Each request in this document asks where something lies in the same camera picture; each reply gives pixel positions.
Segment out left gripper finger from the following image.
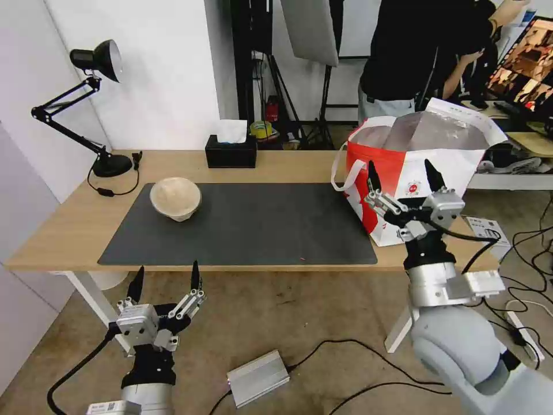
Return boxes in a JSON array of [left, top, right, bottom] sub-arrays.
[[115, 266, 146, 310], [166, 259, 207, 322]]

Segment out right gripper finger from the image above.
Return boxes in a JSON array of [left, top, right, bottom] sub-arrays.
[[425, 159, 455, 196], [364, 160, 410, 217]]

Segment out red and white takeout bag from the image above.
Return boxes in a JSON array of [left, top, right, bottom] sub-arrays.
[[330, 97, 510, 248]]

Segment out white round bin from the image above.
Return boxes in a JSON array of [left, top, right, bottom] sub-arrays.
[[92, 271, 127, 291]]

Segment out black tripod stand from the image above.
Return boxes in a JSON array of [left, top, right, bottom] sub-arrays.
[[268, 54, 337, 151]]

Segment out wooden table with white legs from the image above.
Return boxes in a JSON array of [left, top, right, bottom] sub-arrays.
[[3, 149, 503, 357]]

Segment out dark grey desk mat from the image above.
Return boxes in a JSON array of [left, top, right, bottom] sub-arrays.
[[97, 182, 378, 267]]

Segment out crumpled beige paper bowl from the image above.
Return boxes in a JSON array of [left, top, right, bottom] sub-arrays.
[[149, 176, 203, 224]]

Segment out silver power supply box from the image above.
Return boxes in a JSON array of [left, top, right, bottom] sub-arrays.
[[226, 349, 290, 409]]

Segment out person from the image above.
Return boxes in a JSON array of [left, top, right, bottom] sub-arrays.
[[357, 0, 531, 127], [440, 24, 504, 103]]

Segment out yellow tape roll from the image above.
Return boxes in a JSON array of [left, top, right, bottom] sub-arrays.
[[249, 120, 274, 140]]

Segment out black desk lamp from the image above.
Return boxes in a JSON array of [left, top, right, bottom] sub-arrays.
[[30, 39, 135, 178]]

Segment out white power strip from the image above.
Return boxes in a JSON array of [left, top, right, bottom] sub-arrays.
[[505, 309, 546, 368]]

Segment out black tissue box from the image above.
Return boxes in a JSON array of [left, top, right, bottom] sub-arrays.
[[205, 134, 258, 169]]

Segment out computer monitor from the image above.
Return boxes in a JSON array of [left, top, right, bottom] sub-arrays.
[[483, 16, 553, 130]]

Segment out white tissue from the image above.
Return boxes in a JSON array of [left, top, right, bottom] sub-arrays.
[[214, 119, 248, 144]]

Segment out white softbox panel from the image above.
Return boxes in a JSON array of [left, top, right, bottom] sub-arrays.
[[279, 0, 340, 68]]

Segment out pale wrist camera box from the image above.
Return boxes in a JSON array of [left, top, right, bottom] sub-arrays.
[[425, 188, 466, 230], [115, 304, 160, 346]]

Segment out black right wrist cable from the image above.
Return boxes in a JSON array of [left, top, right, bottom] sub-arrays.
[[438, 227, 503, 276]]

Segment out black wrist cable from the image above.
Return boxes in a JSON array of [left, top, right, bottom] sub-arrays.
[[438, 227, 503, 276], [46, 323, 127, 415]]

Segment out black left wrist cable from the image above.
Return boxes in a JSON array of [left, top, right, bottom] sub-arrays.
[[46, 323, 127, 415]]

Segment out black lamp cable with switch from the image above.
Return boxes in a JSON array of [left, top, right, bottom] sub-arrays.
[[88, 150, 144, 198]]

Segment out tangled black floor cables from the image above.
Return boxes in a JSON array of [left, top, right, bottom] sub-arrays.
[[483, 190, 553, 360]]

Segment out black floor cable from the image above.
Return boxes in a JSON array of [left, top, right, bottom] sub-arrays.
[[206, 339, 454, 415]]

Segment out black metal frame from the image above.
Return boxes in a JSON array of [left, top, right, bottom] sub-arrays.
[[231, 0, 274, 127]]

